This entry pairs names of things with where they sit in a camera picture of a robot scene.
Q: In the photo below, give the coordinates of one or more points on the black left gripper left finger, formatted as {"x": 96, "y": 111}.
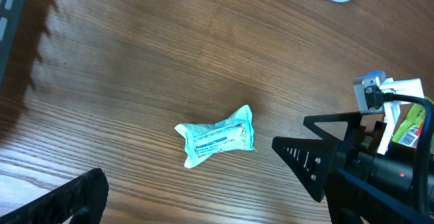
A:
{"x": 81, "y": 200}

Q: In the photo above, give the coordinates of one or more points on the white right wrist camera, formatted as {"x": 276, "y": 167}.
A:
{"x": 378, "y": 94}

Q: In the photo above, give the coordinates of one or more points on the teal tissue pack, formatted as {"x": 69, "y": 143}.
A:
{"x": 203, "y": 140}

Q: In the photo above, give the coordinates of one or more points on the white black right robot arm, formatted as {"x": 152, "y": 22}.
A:
{"x": 392, "y": 172}

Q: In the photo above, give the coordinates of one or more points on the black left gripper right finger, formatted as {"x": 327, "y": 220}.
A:
{"x": 351, "y": 200}

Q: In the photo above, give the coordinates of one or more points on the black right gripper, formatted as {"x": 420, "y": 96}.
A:
{"x": 311, "y": 160}

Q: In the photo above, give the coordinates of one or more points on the grey plastic shopping basket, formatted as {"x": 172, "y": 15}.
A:
{"x": 10, "y": 16}

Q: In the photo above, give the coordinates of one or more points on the green candy bag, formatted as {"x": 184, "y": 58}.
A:
{"x": 409, "y": 130}

